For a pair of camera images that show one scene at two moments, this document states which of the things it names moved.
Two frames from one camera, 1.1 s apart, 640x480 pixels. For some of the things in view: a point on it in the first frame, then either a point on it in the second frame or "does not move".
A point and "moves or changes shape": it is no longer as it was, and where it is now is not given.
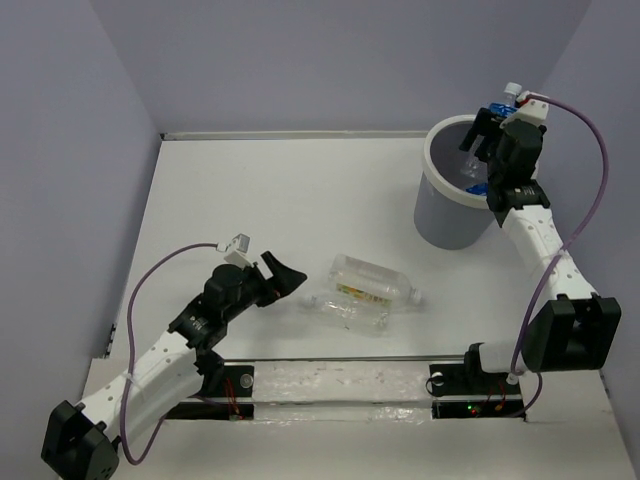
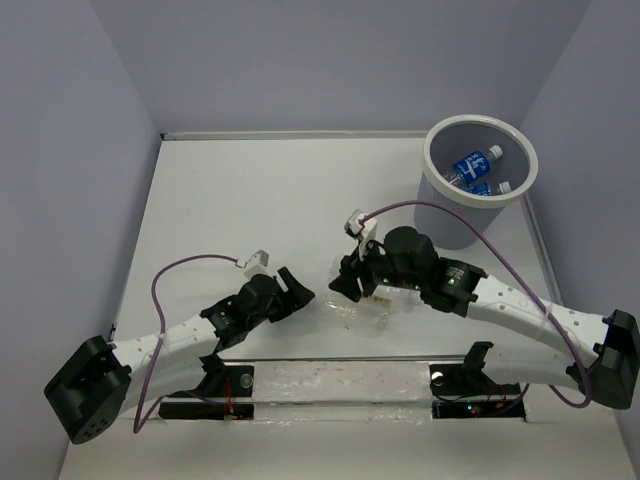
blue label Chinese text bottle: x=479 y=189 does not move
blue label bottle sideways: x=476 y=165 moves or changes shape
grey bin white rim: x=447 y=216 does not move
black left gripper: x=284 y=281 → x=297 y=296
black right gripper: x=481 y=127 → x=348 y=280
